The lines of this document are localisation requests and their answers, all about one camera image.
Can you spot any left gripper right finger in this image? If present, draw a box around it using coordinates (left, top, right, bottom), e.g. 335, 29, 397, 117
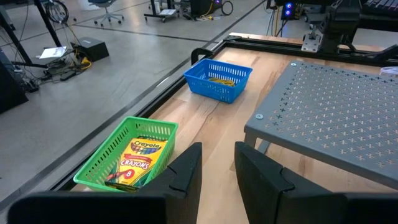
234, 141, 348, 224

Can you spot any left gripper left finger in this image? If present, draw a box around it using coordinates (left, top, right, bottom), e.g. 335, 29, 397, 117
141, 142, 203, 224

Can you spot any grey perforated metal stand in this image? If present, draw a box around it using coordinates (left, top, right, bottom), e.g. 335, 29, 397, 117
244, 60, 398, 190

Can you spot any yellow rubber band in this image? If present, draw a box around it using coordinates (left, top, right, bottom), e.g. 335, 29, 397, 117
207, 77, 231, 85
207, 77, 236, 87

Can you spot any grey swivel office chair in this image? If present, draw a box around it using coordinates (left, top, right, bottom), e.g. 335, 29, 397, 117
88, 0, 125, 26

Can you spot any green plastic basket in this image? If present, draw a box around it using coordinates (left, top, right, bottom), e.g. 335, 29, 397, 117
73, 116, 179, 193

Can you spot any blue plastic basket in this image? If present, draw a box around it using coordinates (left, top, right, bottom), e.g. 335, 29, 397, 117
183, 58, 253, 104

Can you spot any black rectangular box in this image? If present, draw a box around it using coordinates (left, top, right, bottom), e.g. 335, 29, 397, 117
70, 36, 110, 62

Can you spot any black equipment case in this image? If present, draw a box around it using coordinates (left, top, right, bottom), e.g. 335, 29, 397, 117
189, 0, 216, 18

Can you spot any blue-lit computer case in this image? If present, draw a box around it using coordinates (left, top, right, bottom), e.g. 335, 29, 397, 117
280, 1, 295, 21

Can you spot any white paper booklet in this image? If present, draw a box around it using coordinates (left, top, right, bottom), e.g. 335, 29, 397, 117
39, 46, 68, 60

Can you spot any black computer tower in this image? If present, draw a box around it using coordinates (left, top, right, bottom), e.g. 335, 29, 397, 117
0, 49, 29, 114

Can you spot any backlit keyboard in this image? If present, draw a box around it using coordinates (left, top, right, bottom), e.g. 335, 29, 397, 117
362, 0, 398, 18

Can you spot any black rail clamp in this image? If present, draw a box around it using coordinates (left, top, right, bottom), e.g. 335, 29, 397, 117
190, 47, 215, 65

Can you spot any grey mounting bracket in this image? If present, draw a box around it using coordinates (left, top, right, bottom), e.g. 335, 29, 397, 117
300, 26, 324, 53

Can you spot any yellow cable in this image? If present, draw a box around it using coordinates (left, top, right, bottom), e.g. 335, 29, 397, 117
73, 55, 93, 72

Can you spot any floor cable clutter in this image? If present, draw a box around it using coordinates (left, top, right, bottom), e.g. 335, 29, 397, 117
18, 54, 94, 94

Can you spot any coiled black cable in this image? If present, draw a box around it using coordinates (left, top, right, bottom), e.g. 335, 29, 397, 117
46, 0, 70, 25

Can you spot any black desk leg frame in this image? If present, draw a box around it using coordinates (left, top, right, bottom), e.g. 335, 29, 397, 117
0, 0, 63, 69

